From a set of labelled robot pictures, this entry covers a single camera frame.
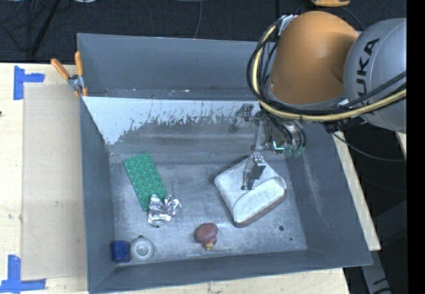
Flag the white block with brown base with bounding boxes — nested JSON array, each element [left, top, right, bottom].
[[213, 156, 288, 228]]

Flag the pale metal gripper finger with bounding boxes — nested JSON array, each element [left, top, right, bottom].
[[228, 103, 256, 133], [241, 153, 268, 191]]

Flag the dark green flat block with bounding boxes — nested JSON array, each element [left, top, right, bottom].
[[122, 152, 169, 212]]

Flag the pale cardboard board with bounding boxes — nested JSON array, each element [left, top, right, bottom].
[[20, 82, 88, 282]]

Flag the grey metal bin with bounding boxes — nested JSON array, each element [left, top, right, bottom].
[[76, 33, 374, 294]]

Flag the red-brown toy mushroom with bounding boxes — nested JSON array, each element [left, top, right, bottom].
[[194, 222, 219, 252]]

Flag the crumpled silver foil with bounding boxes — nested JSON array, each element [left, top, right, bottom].
[[147, 193, 183, 228]]

